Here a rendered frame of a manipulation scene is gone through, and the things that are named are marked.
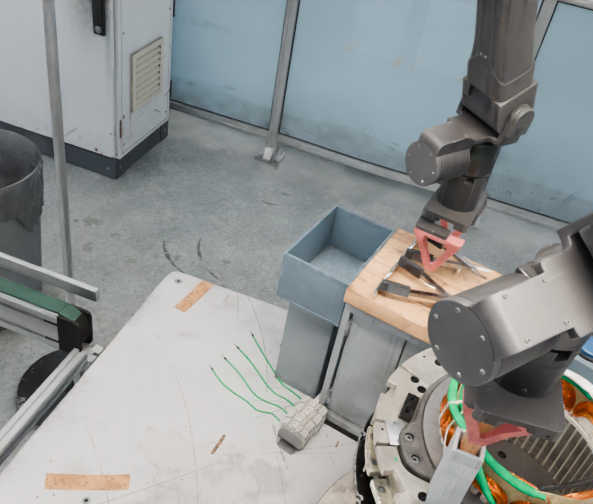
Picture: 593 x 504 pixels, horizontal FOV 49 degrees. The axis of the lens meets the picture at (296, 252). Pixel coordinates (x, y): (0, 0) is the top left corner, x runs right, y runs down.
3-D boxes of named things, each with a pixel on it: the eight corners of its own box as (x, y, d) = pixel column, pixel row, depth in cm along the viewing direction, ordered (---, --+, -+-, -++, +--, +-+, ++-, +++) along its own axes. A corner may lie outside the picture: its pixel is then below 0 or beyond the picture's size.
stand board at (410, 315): (342, 301, 92) (346, 288, 91) (394, 239, 106) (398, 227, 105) (476, 368, 86) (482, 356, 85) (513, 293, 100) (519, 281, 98)
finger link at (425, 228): (401, 268, 94) (417, 215, 88) (418, 244, 99) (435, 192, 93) (445, 288, 92) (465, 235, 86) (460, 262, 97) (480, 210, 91)
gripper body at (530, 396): (468, 423, 48) (504, 363, 43) (471, 321, 56) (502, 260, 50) (555, 447, 48) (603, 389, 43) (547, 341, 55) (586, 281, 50)
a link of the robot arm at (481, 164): (514, 134, 84) (482, 113, 87) (476, 143, 80) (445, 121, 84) (496, 179, 88) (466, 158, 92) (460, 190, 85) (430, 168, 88)
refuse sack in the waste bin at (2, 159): (-112, 267, 198) (-141, 167, 177) (-23, 204, 228) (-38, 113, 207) (-3, 309, 192) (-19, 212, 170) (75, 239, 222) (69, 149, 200)
